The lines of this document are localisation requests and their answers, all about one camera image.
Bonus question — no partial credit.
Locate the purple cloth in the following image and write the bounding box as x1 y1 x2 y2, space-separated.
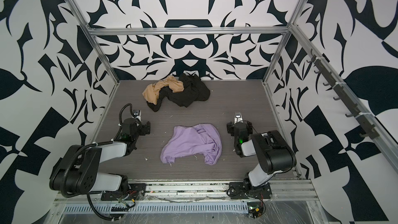
160 123 222 166

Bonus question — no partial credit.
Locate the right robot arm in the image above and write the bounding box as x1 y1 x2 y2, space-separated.
227 120 297 190

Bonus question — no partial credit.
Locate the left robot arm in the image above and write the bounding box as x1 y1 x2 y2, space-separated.
49 118 151 198

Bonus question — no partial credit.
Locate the tan cloth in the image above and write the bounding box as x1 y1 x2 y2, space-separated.
142 75 184 105

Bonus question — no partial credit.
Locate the black cloth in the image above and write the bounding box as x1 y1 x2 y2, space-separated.
147 74 210 112

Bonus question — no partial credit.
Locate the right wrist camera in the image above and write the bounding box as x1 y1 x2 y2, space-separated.
234 112 243 124

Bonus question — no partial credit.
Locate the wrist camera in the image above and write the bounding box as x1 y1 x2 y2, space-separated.
132 110 141 121
234 112 243 124

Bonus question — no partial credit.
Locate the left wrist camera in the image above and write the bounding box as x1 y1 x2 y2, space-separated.
132 110 141 121

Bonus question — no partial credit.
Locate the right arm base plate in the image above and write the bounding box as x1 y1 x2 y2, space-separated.
226 182 273 199

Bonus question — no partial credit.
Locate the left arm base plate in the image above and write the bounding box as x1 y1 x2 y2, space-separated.
101 183 147 201

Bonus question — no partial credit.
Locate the white slotted cable duct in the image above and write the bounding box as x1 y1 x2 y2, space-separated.
62 202 249 215

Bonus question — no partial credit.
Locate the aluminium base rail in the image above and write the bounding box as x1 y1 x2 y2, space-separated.
54 178 321 204

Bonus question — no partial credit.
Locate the aluminium frame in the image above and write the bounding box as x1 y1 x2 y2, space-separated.
66 0 398 170

